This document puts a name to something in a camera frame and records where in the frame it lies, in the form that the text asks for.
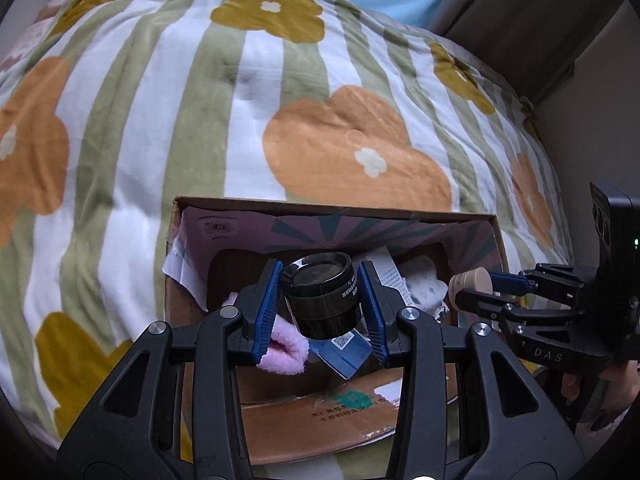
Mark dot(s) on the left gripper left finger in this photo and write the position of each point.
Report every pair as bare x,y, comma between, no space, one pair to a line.
170,408

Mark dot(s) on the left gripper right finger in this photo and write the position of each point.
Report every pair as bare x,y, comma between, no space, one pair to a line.
516,431

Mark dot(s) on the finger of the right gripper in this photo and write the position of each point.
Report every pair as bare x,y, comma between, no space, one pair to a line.
497,311
557,282

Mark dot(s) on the small wooden cylinder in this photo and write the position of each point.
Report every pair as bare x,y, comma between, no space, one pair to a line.
477,280

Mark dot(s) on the small blue cube box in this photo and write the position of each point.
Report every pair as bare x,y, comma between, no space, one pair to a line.
345,354

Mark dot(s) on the black round jar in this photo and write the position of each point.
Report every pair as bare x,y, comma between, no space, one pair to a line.
321,292

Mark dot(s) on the blue white box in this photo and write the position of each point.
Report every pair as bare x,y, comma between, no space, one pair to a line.
388,273

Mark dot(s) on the person's right hand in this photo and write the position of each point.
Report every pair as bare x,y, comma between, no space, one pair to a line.
622,386

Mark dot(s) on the brown right curtain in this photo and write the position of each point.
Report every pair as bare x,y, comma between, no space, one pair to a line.
532,43

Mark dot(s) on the floral striped blanket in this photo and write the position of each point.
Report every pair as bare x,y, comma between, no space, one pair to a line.
111,110

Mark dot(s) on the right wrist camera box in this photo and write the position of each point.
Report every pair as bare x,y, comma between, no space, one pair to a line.
616,217

